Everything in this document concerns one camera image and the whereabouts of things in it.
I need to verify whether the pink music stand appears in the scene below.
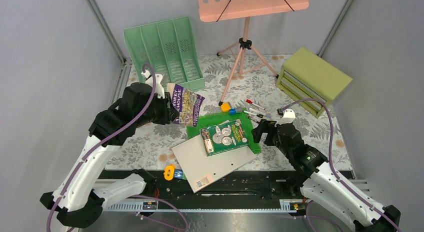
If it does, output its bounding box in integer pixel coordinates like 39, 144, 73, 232
198, 0, 310, 106

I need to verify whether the orange blue green block stack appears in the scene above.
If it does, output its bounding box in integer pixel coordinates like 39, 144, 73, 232
163, 165, 186, 181

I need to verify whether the purple Treehouse book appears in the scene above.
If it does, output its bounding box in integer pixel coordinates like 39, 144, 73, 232
166, 83, 205, 127

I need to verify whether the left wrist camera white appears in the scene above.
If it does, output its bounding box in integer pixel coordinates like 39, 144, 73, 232
141, 70, 165, 99

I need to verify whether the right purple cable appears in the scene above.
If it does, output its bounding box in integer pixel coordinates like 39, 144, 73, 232
277, 98, 403, 232

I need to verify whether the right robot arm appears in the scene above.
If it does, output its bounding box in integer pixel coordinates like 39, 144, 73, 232
251, 119, 401, 232

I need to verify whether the yellow toy block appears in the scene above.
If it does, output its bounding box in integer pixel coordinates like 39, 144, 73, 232
220, 102, 232, 113

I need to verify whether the black capped marker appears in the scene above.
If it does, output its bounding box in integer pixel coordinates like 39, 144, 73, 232
243, 110, 264, 124

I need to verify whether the green plastic folder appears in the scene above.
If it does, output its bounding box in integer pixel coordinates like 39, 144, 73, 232
186, 112, 262, 154

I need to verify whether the yellow-green drawer cabinet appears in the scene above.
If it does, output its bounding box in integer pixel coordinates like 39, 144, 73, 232
275, 47, 353, 106

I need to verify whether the floral table mat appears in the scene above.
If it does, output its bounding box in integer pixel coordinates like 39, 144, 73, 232
106, 55, 354, 171

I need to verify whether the green desktop file organizer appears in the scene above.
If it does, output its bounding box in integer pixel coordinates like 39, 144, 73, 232
123, 16, 206, 91

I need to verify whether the purple cable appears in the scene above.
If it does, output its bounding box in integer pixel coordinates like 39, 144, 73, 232
277, 98, 403, 232
46, 63, 190, 232

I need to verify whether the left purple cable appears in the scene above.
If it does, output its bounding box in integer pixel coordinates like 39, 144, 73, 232
46, 63, 190, 232

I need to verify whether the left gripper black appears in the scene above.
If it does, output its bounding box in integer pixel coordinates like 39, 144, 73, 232
135, 90, 180, 127

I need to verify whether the blue capped marker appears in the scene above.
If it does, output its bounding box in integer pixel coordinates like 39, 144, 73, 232
243, 108, 272, 119

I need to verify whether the white binder folder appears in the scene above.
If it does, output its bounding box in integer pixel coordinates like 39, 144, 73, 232
172, 135, 256, 193

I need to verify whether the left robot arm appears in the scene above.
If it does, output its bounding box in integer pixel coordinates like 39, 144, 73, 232
40, 82, 179, 229

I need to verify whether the blue grey toy piece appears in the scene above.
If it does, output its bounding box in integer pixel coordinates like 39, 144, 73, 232
228, 107, 244, 115

